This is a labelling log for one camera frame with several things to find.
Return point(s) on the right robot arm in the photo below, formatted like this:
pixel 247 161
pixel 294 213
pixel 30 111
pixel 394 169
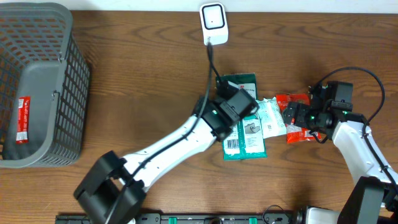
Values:
pixel 375 180

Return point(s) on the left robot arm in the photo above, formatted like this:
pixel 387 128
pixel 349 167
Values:
pixel 115 188

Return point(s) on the light green wipes pack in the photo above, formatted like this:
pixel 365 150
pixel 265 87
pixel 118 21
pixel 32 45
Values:
pixel 271 119

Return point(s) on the red packet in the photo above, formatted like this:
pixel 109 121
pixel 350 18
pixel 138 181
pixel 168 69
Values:
pixel 23 120

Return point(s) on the white barcode scanner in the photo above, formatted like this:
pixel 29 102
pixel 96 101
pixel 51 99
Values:
pixel 214 23

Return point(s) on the dark green packet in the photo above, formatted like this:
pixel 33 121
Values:
pixel 246 140

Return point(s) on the grey plastic mesh basket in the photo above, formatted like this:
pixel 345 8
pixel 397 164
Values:
pixel 40 59

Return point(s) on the red snack bag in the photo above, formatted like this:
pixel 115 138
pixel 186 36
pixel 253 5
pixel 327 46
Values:
pixel 294 133

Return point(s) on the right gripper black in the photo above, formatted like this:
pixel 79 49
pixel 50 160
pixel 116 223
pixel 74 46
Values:
pixel 303 109

